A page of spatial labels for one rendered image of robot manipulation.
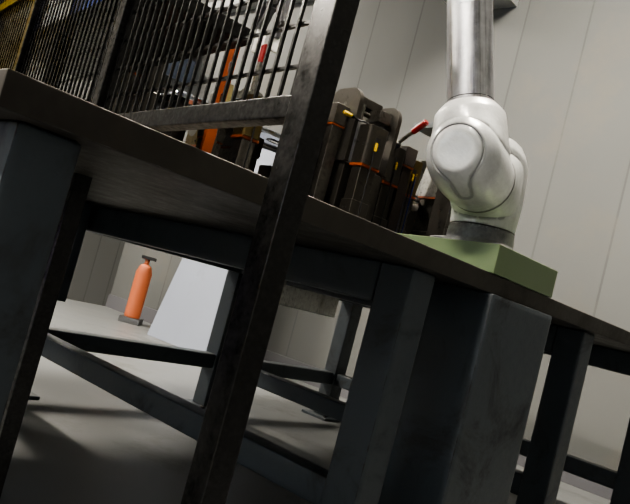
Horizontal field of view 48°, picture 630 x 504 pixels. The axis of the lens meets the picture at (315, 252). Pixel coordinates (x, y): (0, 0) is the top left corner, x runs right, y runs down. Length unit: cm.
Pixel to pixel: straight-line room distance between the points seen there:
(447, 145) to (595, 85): 283
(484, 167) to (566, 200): 262
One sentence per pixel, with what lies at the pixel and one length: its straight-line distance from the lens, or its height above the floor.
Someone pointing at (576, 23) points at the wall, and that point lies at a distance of 444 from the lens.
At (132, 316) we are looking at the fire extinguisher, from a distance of 574.
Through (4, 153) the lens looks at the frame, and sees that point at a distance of 83.
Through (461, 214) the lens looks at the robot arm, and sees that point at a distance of 165.
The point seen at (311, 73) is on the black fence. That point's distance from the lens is 76.
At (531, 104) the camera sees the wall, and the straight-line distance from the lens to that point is 433.
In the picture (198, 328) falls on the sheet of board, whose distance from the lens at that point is 486.
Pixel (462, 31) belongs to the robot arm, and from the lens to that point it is 160.
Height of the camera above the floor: 56
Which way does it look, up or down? 4 degrees up
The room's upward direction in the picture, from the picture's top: 15 degrees clockwise
